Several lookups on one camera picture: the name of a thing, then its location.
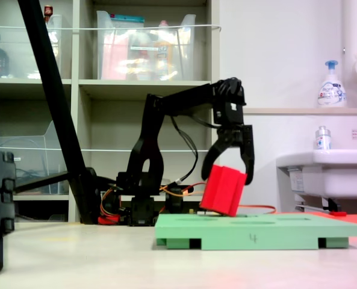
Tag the beige shelf unit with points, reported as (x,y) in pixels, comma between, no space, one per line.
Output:
(106,87)

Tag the white blue-pump soap bottle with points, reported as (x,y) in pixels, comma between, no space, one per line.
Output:
(331,90)

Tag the clear bin with bottles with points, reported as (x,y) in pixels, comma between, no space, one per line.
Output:
(21,57)

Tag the thin black tripod leg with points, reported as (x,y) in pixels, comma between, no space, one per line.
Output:
(42,180)

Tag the red cross columnar block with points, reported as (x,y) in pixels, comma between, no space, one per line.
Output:
(223,192)

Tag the brown bottle with red cap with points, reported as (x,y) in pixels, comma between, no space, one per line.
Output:
(48,13)

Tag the thick black tripod leg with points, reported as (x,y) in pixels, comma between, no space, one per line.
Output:
(54,99)

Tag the sink label sticker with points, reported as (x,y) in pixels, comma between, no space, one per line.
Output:
(297,182)

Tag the small red flat piece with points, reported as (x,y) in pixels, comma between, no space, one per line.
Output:
(338,213)

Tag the empty clear plastic bin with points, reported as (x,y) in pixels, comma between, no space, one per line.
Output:
(30,159)

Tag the clear bin with packages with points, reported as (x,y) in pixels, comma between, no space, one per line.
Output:
(145,51)

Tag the small clear sanitizer bottle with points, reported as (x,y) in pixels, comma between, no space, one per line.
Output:
(322,140)

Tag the green shape-hole board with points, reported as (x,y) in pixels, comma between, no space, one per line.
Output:
(256,233)

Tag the white sink basin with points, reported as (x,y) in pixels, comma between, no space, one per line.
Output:
(337,174)

